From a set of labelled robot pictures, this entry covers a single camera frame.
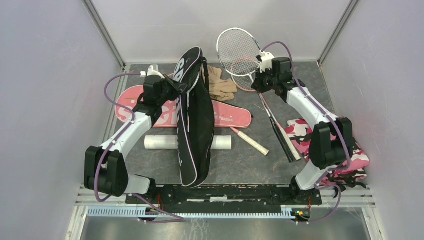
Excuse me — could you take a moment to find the white racket handle right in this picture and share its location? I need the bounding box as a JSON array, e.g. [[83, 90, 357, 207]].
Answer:
[[277, 123, 302, 163]]

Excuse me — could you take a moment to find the pink frame badminton racket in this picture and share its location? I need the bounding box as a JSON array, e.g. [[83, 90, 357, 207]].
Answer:
[[230, 57, 302, 162]]

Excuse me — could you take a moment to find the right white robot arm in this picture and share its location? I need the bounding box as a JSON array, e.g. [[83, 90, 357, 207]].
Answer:
[[252, 57, 354, 204]]

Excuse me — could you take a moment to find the black racket handle left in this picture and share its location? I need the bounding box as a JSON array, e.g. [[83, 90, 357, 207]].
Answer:
[[270, 116, 296, 163]]

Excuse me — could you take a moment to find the white toothed cable duct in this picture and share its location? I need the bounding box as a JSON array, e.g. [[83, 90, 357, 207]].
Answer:
[[87, 206, 296, 220]]

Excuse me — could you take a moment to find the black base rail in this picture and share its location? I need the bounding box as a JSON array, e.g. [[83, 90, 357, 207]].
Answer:
[[143, 184, 323, 214]]

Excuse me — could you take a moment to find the white racket handle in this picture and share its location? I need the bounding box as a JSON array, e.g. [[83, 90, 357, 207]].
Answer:
[[238, 131, 271, 157], [277, 123, 302, 163]]

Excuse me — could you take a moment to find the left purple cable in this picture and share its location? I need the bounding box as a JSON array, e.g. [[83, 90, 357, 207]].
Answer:
[[93, 72, 185, 224]]

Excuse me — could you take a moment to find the white frame badminton racket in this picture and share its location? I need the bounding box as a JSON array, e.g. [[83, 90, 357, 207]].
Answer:
[[216, 27, 297, 164]]

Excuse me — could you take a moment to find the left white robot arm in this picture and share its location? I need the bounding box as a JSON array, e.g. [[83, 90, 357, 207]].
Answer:
[[84, 75, 189, 204]]

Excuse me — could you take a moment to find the beige cloth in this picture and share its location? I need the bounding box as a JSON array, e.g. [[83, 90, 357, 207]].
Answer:
[[207, 65, 238, 102]]

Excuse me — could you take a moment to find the black SPORT racket bag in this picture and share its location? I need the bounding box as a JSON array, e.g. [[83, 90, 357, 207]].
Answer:
[[173, 46, 215, 188]]

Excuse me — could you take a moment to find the white shuttlecock tube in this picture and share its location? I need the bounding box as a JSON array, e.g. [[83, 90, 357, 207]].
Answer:
[[144, 135, 232, 150]]

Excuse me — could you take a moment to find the pink camouflage cloth bag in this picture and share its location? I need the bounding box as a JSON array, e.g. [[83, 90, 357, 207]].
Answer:
[[284, 118, 370, 188]]

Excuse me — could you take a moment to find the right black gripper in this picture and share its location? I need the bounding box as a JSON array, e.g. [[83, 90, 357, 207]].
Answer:
[[252, 66, 278, 94]]

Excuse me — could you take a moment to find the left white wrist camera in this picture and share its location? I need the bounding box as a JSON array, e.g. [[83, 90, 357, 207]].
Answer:
[[146, 63, 165, 79]]

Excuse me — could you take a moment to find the white racket handle left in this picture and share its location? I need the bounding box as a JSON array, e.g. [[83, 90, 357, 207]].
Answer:
[[238, 131, 271, 157]]

